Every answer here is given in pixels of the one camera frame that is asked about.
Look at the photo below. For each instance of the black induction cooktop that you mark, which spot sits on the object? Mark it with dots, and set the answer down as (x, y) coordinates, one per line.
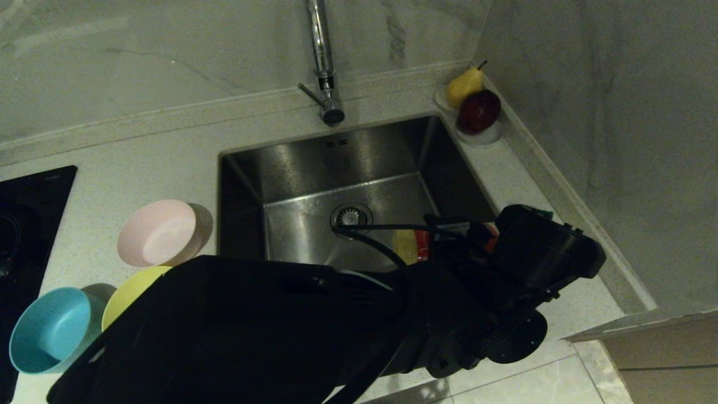
(28, 224)

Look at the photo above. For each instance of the green and yellow sponge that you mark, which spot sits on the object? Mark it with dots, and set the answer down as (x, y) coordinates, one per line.
(543, 213)

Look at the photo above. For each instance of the yellow-capped dish soap bottle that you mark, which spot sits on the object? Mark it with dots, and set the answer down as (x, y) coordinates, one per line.
(405, 247)

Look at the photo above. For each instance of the chrome faucet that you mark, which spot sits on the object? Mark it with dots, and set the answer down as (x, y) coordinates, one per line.
(324, 56)

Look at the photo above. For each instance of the beige cabinet front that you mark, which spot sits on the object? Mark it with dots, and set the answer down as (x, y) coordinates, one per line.
(667, 359)

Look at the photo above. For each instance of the round metal sink drain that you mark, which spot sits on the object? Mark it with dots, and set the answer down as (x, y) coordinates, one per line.
(348, 213)

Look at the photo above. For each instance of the yellow pear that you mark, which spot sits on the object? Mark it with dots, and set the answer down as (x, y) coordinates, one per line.
(464, 85)

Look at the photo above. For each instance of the stainless steel sink basin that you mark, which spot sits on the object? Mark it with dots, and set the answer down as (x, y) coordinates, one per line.
(314, 179)

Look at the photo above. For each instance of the blue plastic bowl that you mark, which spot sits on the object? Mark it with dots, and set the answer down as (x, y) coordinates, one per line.
(50, 331)

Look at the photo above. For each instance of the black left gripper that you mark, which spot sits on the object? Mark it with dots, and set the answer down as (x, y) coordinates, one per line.
(460, 252)

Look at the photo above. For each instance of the pink plastic bowl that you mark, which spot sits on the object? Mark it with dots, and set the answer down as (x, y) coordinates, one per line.
(157, 233)

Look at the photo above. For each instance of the yellow plastic bowl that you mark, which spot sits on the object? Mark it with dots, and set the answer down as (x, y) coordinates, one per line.
(132, 292)

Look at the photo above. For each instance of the small white fruit dish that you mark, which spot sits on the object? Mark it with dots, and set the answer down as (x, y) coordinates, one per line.
(488, 137)

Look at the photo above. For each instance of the dark red apple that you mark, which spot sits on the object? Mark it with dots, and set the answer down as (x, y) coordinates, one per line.
(479, 111)

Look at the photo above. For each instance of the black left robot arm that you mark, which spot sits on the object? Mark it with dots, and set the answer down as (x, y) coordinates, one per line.
(252, 336)

